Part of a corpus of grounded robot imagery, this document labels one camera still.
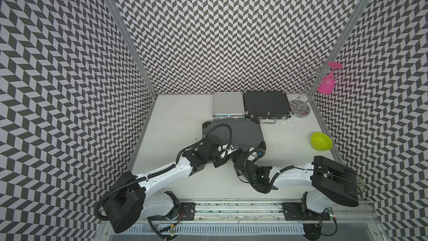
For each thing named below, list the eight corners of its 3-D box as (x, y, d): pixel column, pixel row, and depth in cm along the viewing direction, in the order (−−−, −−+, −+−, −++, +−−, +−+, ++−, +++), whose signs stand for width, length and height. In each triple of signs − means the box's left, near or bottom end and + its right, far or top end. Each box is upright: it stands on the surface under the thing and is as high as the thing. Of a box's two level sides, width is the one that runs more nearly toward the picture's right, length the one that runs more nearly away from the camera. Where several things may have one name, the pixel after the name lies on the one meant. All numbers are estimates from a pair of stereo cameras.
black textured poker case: (246, 124, 103) (247, 118, 99) (243, 96, 119) (243, 90, 115) (291, 124, 103) (294, 118, 99) (282, 96, 119) (284, 90, 115)
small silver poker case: (212, 121, 106) (212, 116, 102) (213, 97, 120) (213, 91, 116) (244, 121, 106) (245, 116, 102) (242, 97, 120) (243, 91, 116)
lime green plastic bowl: (312, 152, 93) (315, 148, 89) (306, 136, 100) (309, 131, 96) (330, 152, 93) (335, 148, 89) (323, 136, 100) (327, 131, 96)
